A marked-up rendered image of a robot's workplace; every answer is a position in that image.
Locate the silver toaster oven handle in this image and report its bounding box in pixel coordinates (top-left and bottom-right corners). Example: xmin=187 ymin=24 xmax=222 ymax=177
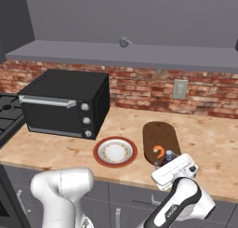
xmin=19 ymin=95 xmax=78 ymax=110

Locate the black hob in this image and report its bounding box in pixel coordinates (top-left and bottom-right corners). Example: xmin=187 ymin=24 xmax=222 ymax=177
xmin=0 ymin=92 xmax=27 ymax=150

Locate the white plate with red rim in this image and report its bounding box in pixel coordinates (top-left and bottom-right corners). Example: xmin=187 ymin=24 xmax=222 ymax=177
xmin=93 ymin=136 xmax=139 ymax=168

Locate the grey round cabinet knob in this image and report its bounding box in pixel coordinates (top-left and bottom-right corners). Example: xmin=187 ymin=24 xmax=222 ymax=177
xmin=119 ymin=36 xmax=134 ymax=48

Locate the grey base cabinet door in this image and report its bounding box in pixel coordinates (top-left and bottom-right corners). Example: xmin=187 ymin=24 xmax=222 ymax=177
xmin=106 ymin=203 xmax=156 ymax=228
xmin=3 ymin=165 xmax=45 ymax=228
xmin=81 ymin=179 xmax=110 ymax=228

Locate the grey wall outlet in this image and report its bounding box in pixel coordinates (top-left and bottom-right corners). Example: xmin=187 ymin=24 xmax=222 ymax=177
xmin=172 ymin=78 xmax=189 ymax=101

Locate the black toaster oven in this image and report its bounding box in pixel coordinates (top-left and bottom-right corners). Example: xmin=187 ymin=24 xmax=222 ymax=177
xmin=18 ymin=69 xmax=112 ymax=141

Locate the grey wall cabinet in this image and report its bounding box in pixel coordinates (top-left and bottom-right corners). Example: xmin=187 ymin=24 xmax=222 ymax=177
xmin=5 ymin=0 xmax=238 ymax=74

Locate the silver cabinet door handle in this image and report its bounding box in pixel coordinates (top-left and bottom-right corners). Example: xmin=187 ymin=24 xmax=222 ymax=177
xmin=114 ymin=208 xmax=123 ymax=228
xmin=17 ymin=189 xmax=32 ymax=215

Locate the silver drawer handle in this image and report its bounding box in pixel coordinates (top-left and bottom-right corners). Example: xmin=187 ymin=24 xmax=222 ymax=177
xmin=150 ymin=194 xmax=165 ymax=207

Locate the dark grey range hood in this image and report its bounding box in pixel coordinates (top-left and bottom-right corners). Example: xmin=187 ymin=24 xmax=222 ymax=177
xmin=0 ymin=0 xmax=36 ymax=64

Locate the dark brown cutting board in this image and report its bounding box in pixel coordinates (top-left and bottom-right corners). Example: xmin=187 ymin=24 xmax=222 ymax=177
xmin=141 ymin=121 xmax=182 ymax=171

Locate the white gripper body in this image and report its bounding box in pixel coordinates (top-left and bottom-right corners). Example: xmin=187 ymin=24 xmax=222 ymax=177
xmin=151 ymin=153 xmax=195 ymax=191

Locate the orange shrimp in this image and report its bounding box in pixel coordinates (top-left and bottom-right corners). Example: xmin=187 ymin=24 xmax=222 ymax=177
xmin=152 ymin=145 xmax=166 ymax=160

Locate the grey drawer front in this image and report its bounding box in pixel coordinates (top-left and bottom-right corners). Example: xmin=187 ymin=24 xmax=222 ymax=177
xmin=107 ymin=181 xmax=175 ymax=209

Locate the grey-blue condiment bottle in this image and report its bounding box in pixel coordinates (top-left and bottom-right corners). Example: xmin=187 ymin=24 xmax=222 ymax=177
xmin=165 ymin=149 xmax=175 ymax=163

